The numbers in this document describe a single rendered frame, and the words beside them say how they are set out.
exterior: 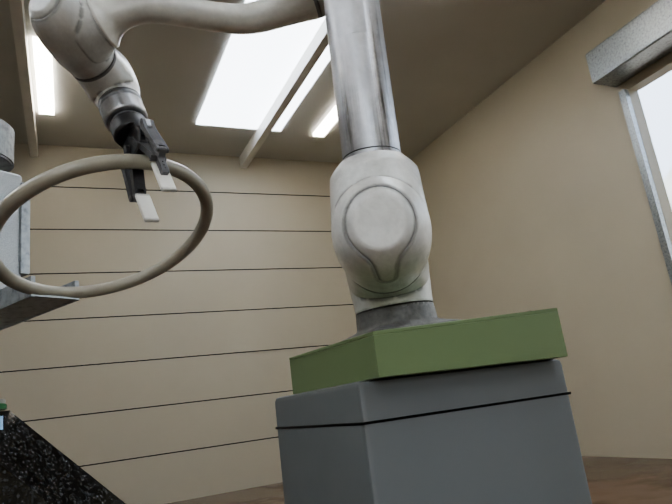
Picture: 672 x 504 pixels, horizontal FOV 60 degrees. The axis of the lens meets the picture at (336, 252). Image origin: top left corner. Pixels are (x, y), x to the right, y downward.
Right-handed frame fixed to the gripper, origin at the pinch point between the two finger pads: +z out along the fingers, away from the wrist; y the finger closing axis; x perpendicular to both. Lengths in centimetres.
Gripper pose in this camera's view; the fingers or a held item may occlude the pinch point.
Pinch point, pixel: (156, 196)
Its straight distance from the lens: 118.6
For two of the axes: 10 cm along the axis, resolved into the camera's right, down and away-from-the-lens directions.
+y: -5.4, 6.1, 5.8
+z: 4.3, 8.0, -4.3
